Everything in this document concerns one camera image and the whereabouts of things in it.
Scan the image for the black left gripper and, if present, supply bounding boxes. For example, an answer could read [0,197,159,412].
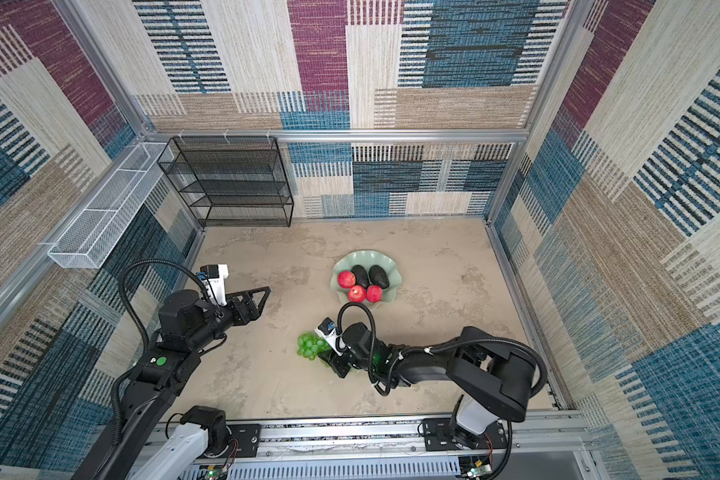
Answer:
[187,285,269,354]

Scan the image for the green fake grape bunch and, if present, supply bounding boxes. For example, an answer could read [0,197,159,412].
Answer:
[297,331,332,360]

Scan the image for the red fake apple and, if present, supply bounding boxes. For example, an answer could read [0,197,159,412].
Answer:
[347,285,367,303]
[366,284,384,303]
[337,270,357,289]

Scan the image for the dark avocado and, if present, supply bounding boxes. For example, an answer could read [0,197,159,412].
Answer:
[368,265,390,290]
[351,265,371,289]

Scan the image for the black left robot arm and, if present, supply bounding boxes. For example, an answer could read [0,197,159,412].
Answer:
[73,287,271,479]

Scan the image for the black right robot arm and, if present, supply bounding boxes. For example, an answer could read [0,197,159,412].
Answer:
[314,318,548,449]

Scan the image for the green scalloped fruit bowl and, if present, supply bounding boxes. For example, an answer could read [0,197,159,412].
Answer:
[329,250,403,309]

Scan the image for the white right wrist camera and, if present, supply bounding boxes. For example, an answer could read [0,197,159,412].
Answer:
[315,317,343,355]

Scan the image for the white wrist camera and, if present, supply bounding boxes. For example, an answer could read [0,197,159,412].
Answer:
[315,317,343,355]
[197,264,229,307]

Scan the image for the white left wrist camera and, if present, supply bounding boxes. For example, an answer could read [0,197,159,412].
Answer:
[197,264,229,307]

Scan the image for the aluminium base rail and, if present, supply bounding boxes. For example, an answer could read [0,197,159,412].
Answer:
[77,410,589,480]

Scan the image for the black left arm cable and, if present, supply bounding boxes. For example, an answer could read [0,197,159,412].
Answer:
[118,258,214,355]

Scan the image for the black wire mesh shelf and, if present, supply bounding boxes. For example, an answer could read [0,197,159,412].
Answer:
[157,136,294,228]

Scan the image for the white wire mesh basket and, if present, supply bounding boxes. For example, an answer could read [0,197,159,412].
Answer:
[48,142,165,269]

